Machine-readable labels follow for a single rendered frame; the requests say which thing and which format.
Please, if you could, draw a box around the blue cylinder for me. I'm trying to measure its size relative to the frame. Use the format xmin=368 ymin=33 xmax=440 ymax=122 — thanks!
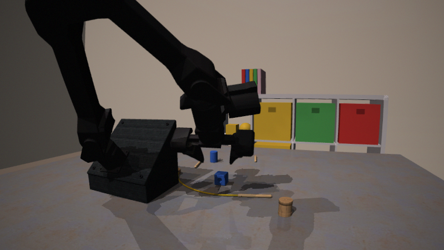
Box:
xmin=210 ymin=151 xmax=218 ymax=162

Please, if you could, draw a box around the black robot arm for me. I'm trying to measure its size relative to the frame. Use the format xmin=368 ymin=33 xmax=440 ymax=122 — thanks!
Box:
xmin=25 ymin=0 xmax=260 ymax=174

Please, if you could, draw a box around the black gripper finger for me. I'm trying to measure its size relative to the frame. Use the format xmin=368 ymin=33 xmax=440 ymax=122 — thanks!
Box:
xmin=183 ymin=134 xmax=204 ymax=163
xmin=230 ymin=148 xmax=243 ymax=164

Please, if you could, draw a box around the blue square block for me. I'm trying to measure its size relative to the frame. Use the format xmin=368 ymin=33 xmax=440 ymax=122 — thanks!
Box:
xmin=214 ymin=171 xmax=228 ymax=186

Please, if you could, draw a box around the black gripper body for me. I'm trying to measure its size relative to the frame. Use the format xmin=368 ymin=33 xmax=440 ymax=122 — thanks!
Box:
xmin=170 ymin=119 xmax=255 ymax=157

